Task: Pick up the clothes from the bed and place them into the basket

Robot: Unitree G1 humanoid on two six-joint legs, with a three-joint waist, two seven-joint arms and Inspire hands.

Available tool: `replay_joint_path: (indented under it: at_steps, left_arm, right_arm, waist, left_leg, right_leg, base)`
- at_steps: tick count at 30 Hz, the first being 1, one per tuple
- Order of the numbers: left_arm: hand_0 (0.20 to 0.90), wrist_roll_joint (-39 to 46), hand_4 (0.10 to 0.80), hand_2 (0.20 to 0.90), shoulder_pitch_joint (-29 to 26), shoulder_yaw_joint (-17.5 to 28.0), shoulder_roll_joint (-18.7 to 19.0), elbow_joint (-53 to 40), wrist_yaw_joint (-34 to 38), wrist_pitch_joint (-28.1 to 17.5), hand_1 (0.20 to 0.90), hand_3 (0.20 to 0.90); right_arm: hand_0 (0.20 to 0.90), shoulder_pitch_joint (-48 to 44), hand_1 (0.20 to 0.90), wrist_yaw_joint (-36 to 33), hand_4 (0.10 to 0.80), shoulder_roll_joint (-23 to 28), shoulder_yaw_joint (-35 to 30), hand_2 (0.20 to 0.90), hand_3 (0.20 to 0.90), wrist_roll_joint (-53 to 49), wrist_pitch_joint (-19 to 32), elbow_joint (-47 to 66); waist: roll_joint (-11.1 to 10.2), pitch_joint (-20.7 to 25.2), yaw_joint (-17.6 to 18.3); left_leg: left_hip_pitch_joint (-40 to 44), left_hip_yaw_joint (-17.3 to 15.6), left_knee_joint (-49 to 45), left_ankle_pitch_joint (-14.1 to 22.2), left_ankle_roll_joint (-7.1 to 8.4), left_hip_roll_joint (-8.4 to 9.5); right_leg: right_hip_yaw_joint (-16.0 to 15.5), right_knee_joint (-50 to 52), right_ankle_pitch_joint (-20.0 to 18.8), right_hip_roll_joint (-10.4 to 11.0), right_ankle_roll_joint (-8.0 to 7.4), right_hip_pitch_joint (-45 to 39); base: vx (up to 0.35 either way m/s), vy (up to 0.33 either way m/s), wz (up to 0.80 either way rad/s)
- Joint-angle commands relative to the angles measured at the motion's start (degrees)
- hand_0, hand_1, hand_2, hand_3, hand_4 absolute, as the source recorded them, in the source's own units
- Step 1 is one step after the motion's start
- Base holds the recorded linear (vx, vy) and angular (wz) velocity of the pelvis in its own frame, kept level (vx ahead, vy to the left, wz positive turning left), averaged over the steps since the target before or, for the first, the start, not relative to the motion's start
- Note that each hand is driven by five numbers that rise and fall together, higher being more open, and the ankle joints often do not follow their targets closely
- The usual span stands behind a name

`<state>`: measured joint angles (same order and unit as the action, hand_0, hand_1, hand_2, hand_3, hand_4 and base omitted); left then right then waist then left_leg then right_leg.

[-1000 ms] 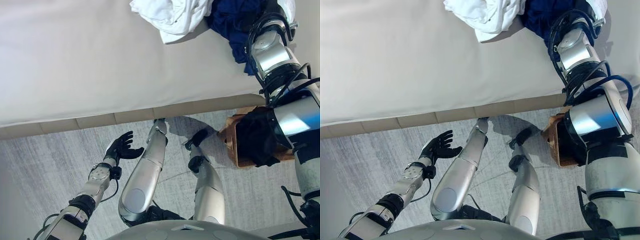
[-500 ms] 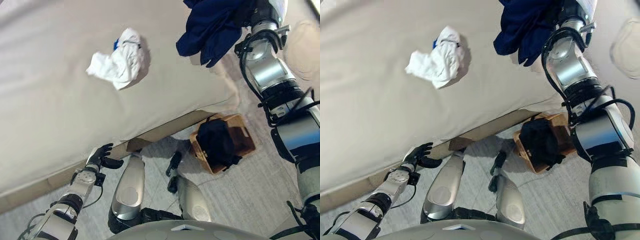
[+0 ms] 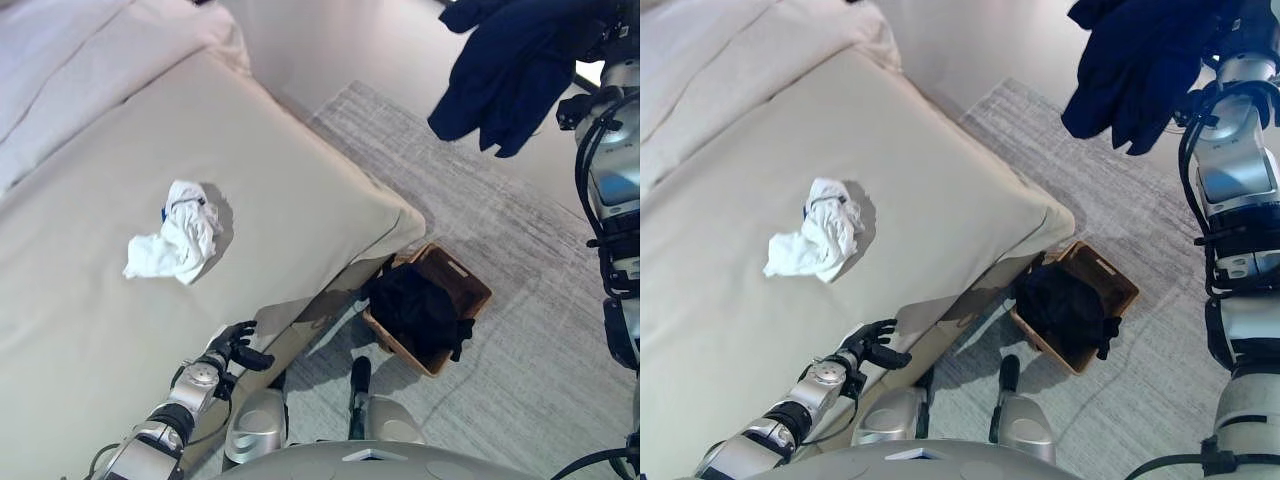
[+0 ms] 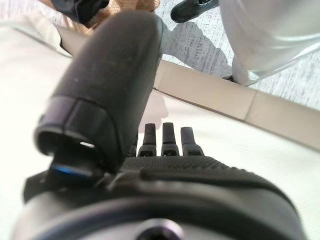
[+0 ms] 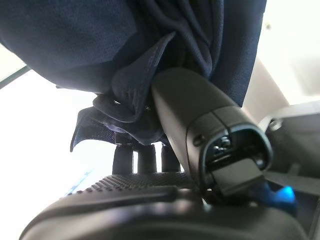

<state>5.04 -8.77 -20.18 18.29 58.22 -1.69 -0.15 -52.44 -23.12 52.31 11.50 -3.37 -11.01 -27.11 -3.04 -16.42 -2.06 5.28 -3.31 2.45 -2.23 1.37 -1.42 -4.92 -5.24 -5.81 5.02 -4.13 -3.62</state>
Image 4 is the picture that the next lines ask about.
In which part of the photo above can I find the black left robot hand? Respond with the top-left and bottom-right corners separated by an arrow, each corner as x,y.
9,11 -> 305,240

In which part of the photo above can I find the blue garment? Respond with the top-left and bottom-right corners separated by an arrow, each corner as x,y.
49,0 -> 111,25

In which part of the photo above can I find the beige covered bed mattress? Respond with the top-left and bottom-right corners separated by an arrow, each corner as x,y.
0,9 -> 320,208

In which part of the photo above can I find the grey striped rug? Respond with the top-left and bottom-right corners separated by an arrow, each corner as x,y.
0,0 -> 320,111

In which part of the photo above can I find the silver left robot leg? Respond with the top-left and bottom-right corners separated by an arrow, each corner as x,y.
218,0 -> 320,87

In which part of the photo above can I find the glossy beige bed frame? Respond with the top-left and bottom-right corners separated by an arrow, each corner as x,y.
56,24 -> 320,140

